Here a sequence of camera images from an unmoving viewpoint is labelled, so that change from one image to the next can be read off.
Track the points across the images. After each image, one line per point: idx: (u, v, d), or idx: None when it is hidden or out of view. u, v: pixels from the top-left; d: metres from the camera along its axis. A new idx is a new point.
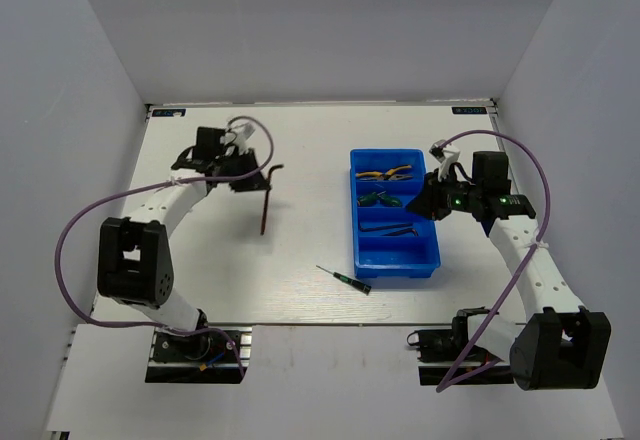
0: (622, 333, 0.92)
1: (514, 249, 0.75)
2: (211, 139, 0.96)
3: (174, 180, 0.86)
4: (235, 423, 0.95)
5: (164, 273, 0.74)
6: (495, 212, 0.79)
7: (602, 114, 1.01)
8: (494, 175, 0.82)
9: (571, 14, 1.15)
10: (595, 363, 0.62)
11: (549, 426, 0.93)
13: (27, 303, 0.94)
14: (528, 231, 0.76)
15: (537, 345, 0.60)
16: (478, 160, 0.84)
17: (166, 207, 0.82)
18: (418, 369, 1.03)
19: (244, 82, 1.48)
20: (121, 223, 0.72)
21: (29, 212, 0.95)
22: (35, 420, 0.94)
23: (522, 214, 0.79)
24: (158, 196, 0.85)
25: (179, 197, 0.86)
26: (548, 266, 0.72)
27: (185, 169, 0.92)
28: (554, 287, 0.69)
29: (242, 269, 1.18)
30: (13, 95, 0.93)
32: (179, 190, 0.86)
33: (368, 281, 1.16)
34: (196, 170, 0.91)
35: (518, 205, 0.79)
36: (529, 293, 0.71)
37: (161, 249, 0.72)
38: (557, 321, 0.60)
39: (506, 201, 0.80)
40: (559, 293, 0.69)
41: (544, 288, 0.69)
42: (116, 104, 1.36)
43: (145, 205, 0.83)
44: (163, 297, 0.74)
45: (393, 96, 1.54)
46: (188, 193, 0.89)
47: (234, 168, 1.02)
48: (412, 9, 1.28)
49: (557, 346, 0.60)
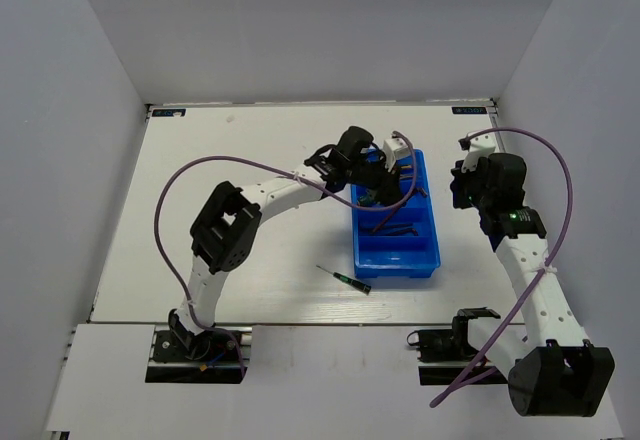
0: (622, 333, 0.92)
1: (522, 272, 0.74)
2: (351, 151, 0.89)
3: (297, 175, 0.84)
4: (236, 423, 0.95)
5: (241, 250, 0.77)
6: (504, 228, 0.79)
7: (603, 114, 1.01)
8: (509, 185, 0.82)
9: (571, 14, 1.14)
10: (594, 395, 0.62)
11: (549, 427, 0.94)
13: (27, 303, 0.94)
14: (536, 253, 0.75)
15: (536, 377, 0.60)
16: (494, 167, 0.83)
17: (274, 198, 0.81)
18: (418, 369, 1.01)
19: (244, 82, 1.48)
20: (233, 191, 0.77)
21: (28, 212, 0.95)
22: (35, 421, 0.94)
23: (530, 232, 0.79)
24: (276, 181, 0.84)
25: (291, 193, 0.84)
26: (555, 294, 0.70)
27: (315, 169, 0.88)
28: (559, 317, 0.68)
29: (244, 269, 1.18)
30: (14, 95, 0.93)
32: (293, 188, 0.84)
33: (368, 281, 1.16)
34: (322, 175, 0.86)
35: (529, 222, 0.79)
36: (532, 322, 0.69)
37: (249, 230, 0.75)
38: (560, 356, 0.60)
39: (515, 217, 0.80)
40: (564, 324, 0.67)
41: (549, 318, 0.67)
42: (115, 104, 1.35)
43: (261, 185, 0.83)
44: (229, 267, 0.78)
45: (393, 96, 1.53)
46: (301, 192, 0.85)
47: (364, 179, 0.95)
48: (413, 9, 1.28)
49: (557, 380, 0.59)
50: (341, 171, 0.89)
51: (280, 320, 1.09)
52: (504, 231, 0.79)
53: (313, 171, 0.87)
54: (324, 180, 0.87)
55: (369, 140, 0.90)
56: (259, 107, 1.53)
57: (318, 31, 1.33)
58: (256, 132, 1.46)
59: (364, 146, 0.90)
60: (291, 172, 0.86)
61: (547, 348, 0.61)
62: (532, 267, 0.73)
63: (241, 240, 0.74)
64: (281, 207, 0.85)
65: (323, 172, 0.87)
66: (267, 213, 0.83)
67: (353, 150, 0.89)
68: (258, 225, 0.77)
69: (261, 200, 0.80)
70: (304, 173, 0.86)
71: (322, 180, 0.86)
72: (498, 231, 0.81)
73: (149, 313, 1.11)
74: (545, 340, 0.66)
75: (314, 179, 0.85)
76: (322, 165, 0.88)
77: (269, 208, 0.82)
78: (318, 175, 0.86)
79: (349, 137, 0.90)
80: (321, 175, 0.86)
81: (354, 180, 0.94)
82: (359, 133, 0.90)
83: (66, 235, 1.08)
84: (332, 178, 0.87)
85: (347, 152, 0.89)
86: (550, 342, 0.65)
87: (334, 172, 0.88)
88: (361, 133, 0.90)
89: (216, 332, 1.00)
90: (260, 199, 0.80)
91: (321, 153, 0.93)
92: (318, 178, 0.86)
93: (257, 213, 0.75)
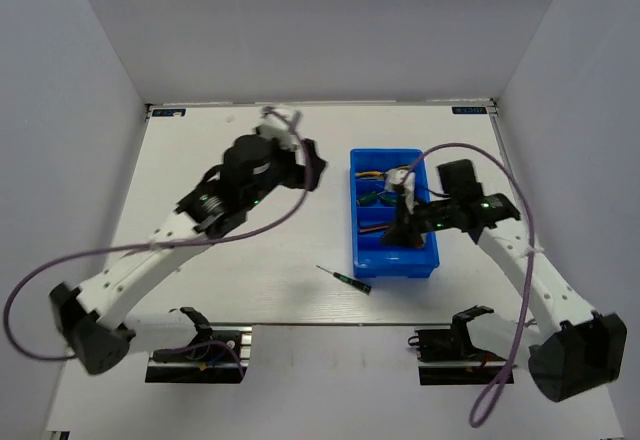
0: (623, 334, 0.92)
1: (512, 260, 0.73)
2: (238, 177, 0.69)
3: (146, 244, 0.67)
4: (236, 422, 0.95)
5: (108, 351, 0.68)
6: (482, 220, 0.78)
7: (603, 114, 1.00)
8: (464, 179, 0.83)
9: (571, 14, 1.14)
10: (615, 363, 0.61)
11: (550, 427, 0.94)
13: (28, 302, 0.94)
14: (519, 238, 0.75)
15: (560, 361, 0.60)
16: (444, 173, 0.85)
17: (122, 289, 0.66)
18: (418, 369, 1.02)
19: (244, 82, 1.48)
20: (67, 298, 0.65)
21: (27, 213, 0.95)
22: (35, 421, 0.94)
23: (506, 216, 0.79)
24: (126, 263, 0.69)
25: (148, 270, 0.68)
26: (549, 273, 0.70)
27: (188, 218, 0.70)
28: (562, 295, 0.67)
29: (243, 269, 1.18)
30: (14, 96, 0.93)
32: (150, 261, 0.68)
33: (367, 281, 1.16)
34: (202, 229, 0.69)
35: (500, 207, 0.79)
36: (539, 308, 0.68)
37: (101, 336, 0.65)
38: (578, 336, 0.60)
39: (488, 205, 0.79)
40: (568, 301, 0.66)
41: (553, 300, 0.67)
42: (115, 105, 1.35)
43: (108, 273, 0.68)
44: (104, 368, 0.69)
45: (394, 96, 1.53)
46: (169, 257, 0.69)
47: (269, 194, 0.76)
48: (412, 9, 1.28)
49: (581, 359, 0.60)
50: (232, 208, 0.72)
51: (279, 320, 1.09)
52: (480, 218, 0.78)
53: (184, 224, 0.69)
54: (203, 230, 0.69)
55: (260, 154, 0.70)
56: (260, 107, 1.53)
57: (317, 30, 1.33)
58: None
59: (255, 166, 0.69)
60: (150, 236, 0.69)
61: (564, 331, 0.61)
62: (521, 252, 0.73)
63: (88, 357, 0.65)
64: (149, 283, 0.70)
65: (202, 217, 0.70)
66: (131, 302, 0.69)
67: (241, 171, 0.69)
68: (109, 332, 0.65)
69: (105, 299, 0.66)
70: (170, 231, 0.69)
71: (198, 233, 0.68)
72: (475, 222, 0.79)
73: (149, 313, 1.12)
74: (558, 324, 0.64)
75: (183, 239, 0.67)
76: (200, 206, 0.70)
77: (125, 300, 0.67)
78: (188, 229, 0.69)
79: (234, 156, 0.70)
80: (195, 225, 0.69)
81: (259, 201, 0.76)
82: (244, 150, 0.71)
83: (67, 235, 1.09)
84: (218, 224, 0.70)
85: (234, 177, 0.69)
86: (564, 324, 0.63)
87: (221, 214, 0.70)
88: (243, 149, 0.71)
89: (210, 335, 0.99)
90: (101, 301, 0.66)
91: (208, 179, 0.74)
92: (190, 233, 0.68)
93: (95, 322, 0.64)
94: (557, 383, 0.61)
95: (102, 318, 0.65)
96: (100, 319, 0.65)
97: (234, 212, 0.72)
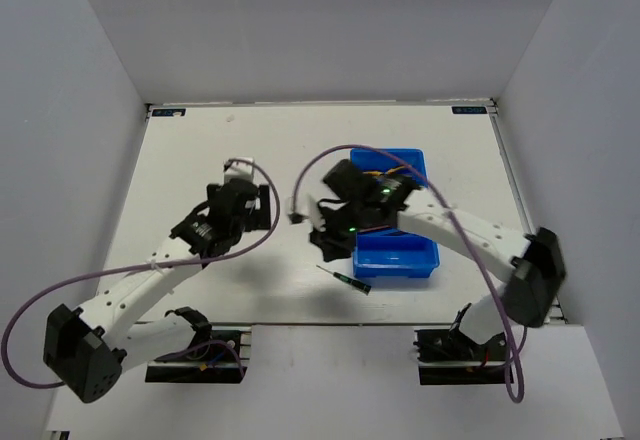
0: (624, 334, 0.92)
1: (438, 228, 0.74)
2: (232, 204, 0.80)
3: (151, 263, 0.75)
4: (236, 422, 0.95)
5: (104, 375, 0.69)
6: (391, 206, 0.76)
7: (602, 114, 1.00)
8: (353, 177, 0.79)
9: (571, 14, 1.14)
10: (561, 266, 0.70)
11: (549, 426, 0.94)
13: (28, 302, 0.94)
14: (432, 203, 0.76)
15: (529, 293, 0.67)
16: (331, 181, 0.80)
17: (126, 306, 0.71)
18: (418, 368, 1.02)
19: (243, 82, 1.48)
20: (69, 318, 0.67)
21: (27, 212, 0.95)
22: (35, 420, 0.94)
23: (409, 193, 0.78)
24: (127, 283, 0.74)
25: (150, 288, 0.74)
26: (472, 223, 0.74)
27: (182, 243, 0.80)
28: (496, 235, 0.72)
29: (243, 270, 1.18)
30: (13, 95, 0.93)
32: (153, 279, 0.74)
33: (367, 281, 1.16)
34: (194, 247, 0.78)
35: (401, 186, 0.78)
36: (485, 257, 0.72)
37: (102, 357, 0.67)
38: (529, 264, 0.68)
39: (388, 190, 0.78)
40: (502, 238, 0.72)
41: (493, 244, 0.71)
42: (115, 104, 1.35)
43: (109, 294, 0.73)
44: (93, 394, 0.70)
45: (394, 96, 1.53)
46: (169, 276, 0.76)
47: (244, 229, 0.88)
48: (412, 9, 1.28)
49: (540, 278, 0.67)
50: (221, 233, 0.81)
51: (279, 320, 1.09)
52: (391, 208, 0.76)
53: (180, 247, 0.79)
54: (195, 251, 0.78)
55: (249, 190, 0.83)
56: (259, 107, 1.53)
57: (317, 30, 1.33)
58: (256, 131, 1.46)
59: (246, 196, 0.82)
60: (148, 258, 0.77)
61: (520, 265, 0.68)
62: (440, 216, 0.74)
63: (88, 377, 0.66)
64: (147, 304, 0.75)
65: (196, 240, 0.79)
66: (130, 321, 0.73)
67: (234, 201, 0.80)
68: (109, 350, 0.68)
69: (109, 316, 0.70)
70: (167, 253, 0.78)
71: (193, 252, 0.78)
72: (388, 213, 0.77)
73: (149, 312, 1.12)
74: (509, 262, 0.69)
75: (180, 260, 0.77)
76: (194, 232, 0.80)
77: (127, 318, 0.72)
78: (185, 250, 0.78)
79: (225, 189, 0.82)
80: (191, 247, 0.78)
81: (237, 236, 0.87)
82: (234, 185, 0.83)
83: (66, 235, 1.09)
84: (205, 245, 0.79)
85: (227, 205, 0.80)
86: (515, 261, 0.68)
87: (210, 237, 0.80)
88: (233, 185, 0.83)
89: (207, 333, 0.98)
90: (105, 318, 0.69)
91: (199, 212, 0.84)
92: (187, 254, 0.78)
93: (100, 337, 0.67)
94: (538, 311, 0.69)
95: (106, 335, 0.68)
96: (104, 335, 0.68)
97: (220, 238, 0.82)
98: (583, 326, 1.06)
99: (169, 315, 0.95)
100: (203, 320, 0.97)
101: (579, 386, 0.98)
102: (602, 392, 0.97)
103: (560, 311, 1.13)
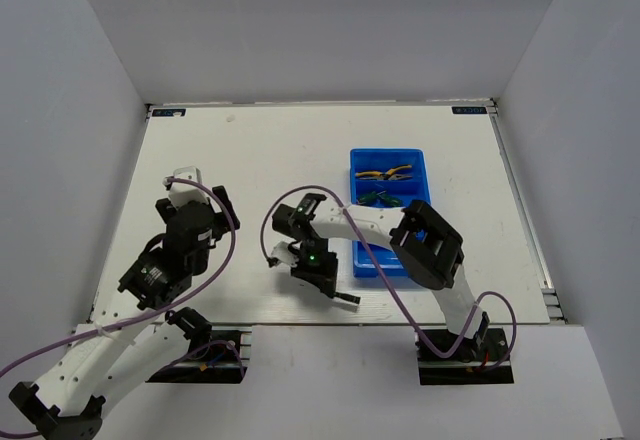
0: (625, 334, 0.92)
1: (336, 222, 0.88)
2: (182, 244, 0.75)
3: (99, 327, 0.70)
4: (236, 421, 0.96)
5: (81, 432, 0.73)
6: (304, 220, 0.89)
7: (602, 113, 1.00)
8: (286, 212, 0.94)
9: (570, 15, 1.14)
10: (447, 229, 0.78)
11: (548, 426, 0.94)
13: (28, 302, 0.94)
14: (333, 207, 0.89)
15: (415, 258, 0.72)
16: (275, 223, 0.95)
17: (78, 380, 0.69)
18: (418, 369, 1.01)
19: (243, 82, 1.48)
20: (25, 395, 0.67)
21: (27, 212, 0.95)
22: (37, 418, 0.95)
23: (317, 204, 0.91)
24: (79, 353, 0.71)
25: (103, 354, 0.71)
26: (361, 210, 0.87)
27: (132, 293, 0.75)
28: (380, 215, 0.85)
29: (242, 270, 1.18)
30: (12, 96, 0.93)
32: (104, 343, 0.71)
33: (368, 281, 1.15)
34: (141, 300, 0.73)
35: (310, 202, 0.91)
36: (378, 237, 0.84)
37: (65, 428, 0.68)
38: (402, 233, 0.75)
39: (302, 208, 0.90)
40: (385, 217, 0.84)
41: (377, 224, 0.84)
42: (115, 104, 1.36)
43: (62, 365, 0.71)
44: None
45: (394, 96, 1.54)
46: (123, 336, 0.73)
47: (202, 255, 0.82)
48: (412, 9, 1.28)
49: (419, 243, 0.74)
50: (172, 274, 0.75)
51: (279, 319, 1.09)
52: (307, 221, 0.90)
53: (130, 300, 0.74)
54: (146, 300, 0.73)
55: (201, 222, 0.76)
56: (259, 106, 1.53)
57: (318, 30, 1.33)
58: (256, 132, 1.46)
59: (198, 232, 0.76)
60: (95, 321, 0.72)
61: (395, 238, 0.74)
62: (337, 213, 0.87)
63: None
64: (107, 365, 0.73)
65: (148, 290, 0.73)
66: (90, 388, 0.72)
67: (187, 238, 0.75)
68: (71, 420, 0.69)
69: (62, 393, 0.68)
70: (116, 312, 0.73)
71: (144, 306, 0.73)
72: (309, 228, 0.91)
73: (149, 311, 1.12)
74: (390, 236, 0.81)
75: (129, 318, 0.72)
76: (142, 279, 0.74)
77: (84, 389, 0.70)
78: (134, 305, 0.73)
79: (175, 227, 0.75)
80: (140, 301, 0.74)
81: (196, 267, 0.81)
82: (185, 220, 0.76)
83: (67, 235, 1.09)
84: (156, 295, 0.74)
85: (180, 244, 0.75)
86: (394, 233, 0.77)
87: (158, 284, 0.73)
88: (183, 218, 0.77)
89: (207, 338, 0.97)
90: (58, 396, 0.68)
91: (150, 248, 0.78)
92: (135, 310, 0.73)
93: (55, 417, 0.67)
94: (433, 273, 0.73)
95: (63, 411, 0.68)
96: (60, 413, 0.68)
97: (173, 282, 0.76)
98: (583, 325, 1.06)
99: (162, 327, 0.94)
100: (203, 320, 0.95)
101: (578, 386, 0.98)
102: (602, 392, 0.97)
103: (560, 311, 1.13)
